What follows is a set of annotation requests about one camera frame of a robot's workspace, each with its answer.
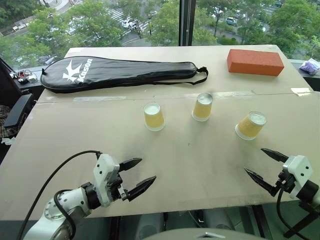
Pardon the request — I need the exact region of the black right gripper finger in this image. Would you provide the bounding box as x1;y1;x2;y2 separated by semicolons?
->
243;167;280;198
260;148;290;163

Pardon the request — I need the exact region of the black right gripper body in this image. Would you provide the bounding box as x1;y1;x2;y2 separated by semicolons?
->
274;169;297;195

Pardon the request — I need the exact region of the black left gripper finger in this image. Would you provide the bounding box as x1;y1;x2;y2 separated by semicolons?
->
118;157;143;173
127;175;157;202

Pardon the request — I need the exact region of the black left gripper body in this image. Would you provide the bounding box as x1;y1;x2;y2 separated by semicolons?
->
106;169;131;202

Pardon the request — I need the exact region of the yellow paper cup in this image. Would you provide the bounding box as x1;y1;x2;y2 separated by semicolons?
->
191;92;213;123
143;102;166;132
234;110;268;141

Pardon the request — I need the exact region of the black Kason racket bag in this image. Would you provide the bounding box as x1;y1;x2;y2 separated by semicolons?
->
40;57;209;94

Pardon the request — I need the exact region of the orange brick block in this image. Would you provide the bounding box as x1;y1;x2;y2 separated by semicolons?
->
226;48;285;77

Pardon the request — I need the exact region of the purple plastic bag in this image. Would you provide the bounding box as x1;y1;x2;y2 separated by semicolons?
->
299;57;320;76

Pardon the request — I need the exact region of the black office chair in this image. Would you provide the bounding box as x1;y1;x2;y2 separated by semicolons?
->
0;57;35;166

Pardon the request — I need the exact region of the small clutter on sill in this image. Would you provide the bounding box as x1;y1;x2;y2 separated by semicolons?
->
10;69;38;85

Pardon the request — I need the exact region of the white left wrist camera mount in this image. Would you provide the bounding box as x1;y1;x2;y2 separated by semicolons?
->
92;154;121;208

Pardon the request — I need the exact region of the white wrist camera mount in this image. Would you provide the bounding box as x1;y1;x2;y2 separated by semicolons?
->
282;154;314;200
92;154;121;208

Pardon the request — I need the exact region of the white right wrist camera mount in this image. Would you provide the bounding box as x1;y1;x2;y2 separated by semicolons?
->
282;154;314;200

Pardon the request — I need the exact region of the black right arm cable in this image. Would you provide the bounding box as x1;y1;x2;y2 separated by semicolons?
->
276;186;308;238

